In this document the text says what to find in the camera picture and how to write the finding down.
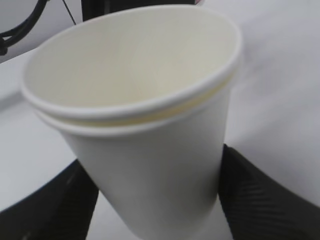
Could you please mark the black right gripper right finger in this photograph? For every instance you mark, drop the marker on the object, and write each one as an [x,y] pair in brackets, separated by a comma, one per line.
[258,208]

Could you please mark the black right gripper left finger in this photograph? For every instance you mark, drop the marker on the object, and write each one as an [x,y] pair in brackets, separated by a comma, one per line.
[62,209]

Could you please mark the white paper cup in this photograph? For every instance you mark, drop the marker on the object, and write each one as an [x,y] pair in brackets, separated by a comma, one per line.
[160,175]
[133,65]

